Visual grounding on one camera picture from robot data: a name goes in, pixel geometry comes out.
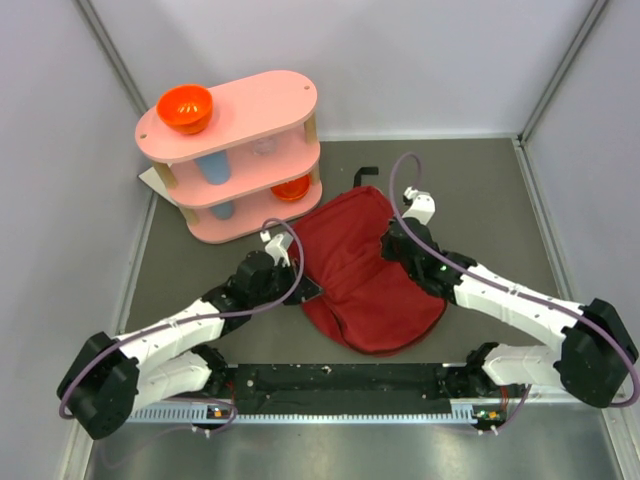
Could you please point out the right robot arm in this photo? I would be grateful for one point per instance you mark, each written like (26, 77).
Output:
(584, 349)

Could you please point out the pink three-tier wooden shelf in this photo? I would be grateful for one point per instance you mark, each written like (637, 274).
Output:
(278, 103)

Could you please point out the blue plastic cup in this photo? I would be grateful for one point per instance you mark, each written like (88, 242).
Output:
(215, 167)

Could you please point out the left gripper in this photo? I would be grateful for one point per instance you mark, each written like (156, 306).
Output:
(307, 289)

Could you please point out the white paper sheet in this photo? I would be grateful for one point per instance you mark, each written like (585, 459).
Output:
(152, 180)

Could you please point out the clear plastic cup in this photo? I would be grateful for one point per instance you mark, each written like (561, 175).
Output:
(264, 146)

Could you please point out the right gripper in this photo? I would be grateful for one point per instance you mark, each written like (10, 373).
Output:
(386, 250)

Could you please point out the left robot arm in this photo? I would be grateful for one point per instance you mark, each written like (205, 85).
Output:
(111, 378)

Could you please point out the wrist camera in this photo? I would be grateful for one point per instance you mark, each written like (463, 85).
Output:
(420, 206)
(277, 246)

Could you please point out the orange bowl lower shelf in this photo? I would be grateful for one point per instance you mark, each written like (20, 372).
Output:
(292, 190)

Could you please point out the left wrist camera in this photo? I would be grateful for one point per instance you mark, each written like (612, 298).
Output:
(277, 246)

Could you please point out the orange bowl on top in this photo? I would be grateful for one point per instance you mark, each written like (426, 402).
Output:
(186, 109)

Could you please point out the red backpack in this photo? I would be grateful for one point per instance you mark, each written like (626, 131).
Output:
(368, 304)

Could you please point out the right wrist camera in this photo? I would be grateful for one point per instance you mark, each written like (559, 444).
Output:
(420, 206)

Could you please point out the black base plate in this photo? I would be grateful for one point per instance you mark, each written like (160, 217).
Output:
(335, 389)

